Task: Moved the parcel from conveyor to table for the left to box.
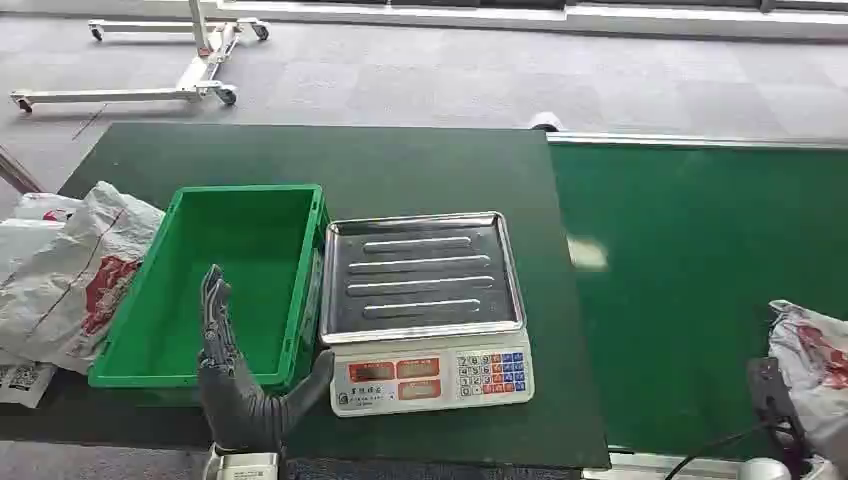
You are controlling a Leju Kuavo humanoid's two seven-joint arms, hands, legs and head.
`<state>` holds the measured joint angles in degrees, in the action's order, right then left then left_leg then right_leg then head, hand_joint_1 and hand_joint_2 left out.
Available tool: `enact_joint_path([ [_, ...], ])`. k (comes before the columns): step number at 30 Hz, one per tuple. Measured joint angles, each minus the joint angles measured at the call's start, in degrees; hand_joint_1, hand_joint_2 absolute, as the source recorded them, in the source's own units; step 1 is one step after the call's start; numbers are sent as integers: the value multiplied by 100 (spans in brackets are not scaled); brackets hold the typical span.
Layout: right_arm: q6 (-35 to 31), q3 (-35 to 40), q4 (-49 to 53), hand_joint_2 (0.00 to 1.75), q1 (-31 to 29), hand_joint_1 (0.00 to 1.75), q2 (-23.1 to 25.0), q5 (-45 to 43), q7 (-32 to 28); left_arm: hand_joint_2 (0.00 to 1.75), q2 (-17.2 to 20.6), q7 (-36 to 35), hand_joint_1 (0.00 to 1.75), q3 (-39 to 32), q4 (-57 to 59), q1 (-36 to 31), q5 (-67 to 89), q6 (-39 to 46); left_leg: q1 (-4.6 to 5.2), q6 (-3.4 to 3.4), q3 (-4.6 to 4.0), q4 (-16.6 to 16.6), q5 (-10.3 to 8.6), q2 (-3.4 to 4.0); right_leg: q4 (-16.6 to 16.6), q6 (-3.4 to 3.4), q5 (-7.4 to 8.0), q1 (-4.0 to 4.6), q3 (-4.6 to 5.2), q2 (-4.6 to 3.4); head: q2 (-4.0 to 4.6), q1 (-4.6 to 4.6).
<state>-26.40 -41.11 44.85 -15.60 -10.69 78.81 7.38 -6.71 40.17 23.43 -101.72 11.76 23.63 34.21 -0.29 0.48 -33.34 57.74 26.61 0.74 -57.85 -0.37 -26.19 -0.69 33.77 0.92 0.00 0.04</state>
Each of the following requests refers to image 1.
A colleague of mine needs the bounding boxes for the dark right robot hand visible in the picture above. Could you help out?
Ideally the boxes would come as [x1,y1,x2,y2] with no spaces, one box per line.
[746,356,812,476]

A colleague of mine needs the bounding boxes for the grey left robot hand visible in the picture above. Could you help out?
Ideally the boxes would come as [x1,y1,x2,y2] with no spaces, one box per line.
[197,264,337,456]

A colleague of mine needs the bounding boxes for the white crumpled red-print parcel bag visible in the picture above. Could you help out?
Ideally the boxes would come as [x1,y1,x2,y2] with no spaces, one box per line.
[767,299,848,465]

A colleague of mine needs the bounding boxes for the green conveyor belt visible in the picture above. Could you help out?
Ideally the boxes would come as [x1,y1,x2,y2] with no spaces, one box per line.
[548,142,848,462]

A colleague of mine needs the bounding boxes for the green plastic crate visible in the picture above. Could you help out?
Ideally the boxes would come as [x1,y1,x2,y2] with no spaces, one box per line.
[87,184,331,393]

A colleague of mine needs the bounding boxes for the white electronic weighing scale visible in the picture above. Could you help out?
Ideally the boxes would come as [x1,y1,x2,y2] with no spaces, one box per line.
[319,211,537,419]

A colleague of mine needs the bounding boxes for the large white red-print parcel bag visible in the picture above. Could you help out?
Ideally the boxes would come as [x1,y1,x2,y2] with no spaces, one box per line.
[0,181,166,376]

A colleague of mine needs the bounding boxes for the white parcel with barcode label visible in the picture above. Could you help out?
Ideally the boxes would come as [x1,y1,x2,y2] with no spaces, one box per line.
[0,351,59,410]

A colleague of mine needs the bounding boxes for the small white parcel bag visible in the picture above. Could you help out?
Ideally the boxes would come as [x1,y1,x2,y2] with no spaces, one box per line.
[11,192,85,224]

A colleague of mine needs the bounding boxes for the brown slanted bar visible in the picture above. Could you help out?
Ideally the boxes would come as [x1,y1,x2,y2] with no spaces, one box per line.
[0,145,45,195]

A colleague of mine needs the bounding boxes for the white wheeled stand base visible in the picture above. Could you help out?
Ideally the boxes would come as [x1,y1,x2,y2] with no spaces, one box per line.
[9,0,272,115]

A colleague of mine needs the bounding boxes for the white caster foot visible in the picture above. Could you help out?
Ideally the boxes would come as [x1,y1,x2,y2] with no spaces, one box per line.
[528,111,566,133]

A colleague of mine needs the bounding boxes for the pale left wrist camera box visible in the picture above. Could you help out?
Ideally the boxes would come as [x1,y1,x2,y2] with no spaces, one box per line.
[201,446,280,480]

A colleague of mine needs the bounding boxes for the black cable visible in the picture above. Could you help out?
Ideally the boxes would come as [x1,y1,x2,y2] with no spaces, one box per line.
[664,423,790,480]

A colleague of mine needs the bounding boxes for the silver conveyor frame rail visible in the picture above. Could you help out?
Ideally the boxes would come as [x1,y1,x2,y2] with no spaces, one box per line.
[545,131,848,151]
[581,451,750,480]

